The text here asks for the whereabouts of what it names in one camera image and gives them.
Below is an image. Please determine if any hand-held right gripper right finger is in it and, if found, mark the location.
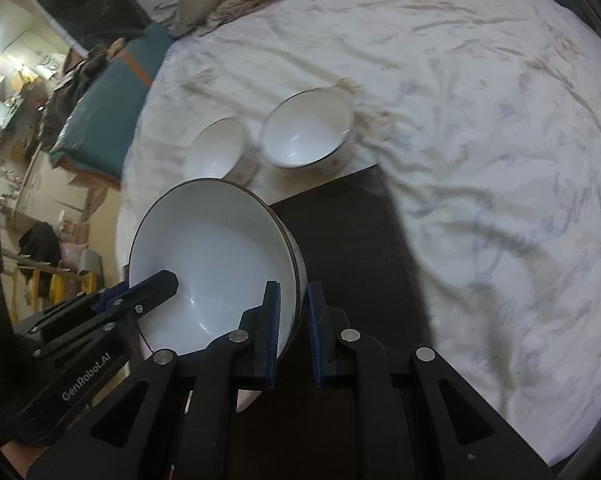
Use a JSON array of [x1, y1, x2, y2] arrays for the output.
[[305, 281, 554, 480]]

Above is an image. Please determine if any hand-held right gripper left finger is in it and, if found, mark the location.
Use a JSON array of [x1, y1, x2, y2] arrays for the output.
[[28, 280, 282, 480]]

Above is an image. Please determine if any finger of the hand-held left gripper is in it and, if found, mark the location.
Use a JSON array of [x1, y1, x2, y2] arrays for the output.
[[11, 287, 131, 345], [98, 270, 180, 321]]

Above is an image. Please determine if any white bowl with dark rim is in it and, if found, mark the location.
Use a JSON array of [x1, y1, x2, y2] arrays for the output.
[[127, 178, 309, 413], [259, 88, 356, 176], [184, 116, 257, 186]]

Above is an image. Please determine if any person's left hand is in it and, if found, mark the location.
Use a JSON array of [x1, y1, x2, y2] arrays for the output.
[[1, 439, 48, 477]]

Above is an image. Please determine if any yellow wooden rack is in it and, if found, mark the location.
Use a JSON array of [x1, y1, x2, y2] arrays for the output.
[[3, 252, 106, 323]]

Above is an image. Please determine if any pink bag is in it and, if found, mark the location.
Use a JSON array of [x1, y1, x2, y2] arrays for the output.
[[60, 222, 91, 261]]

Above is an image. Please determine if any black bag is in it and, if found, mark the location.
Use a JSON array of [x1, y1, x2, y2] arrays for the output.
[[20, 222, 62, 267]]

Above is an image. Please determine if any black board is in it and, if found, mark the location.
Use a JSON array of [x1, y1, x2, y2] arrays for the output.
[[233, 165, 434, 480]]

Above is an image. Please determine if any wooden bed side panel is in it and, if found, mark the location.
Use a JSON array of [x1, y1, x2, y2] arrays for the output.
[[10, 145, 121, 226]]

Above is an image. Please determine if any camouflage clothing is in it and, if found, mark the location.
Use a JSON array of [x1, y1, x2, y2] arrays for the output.
[[40, 42, 126, 141]]

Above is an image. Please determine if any navy hanging cloth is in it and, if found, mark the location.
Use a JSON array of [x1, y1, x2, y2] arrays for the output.
[[18, 0, 154, 56]]

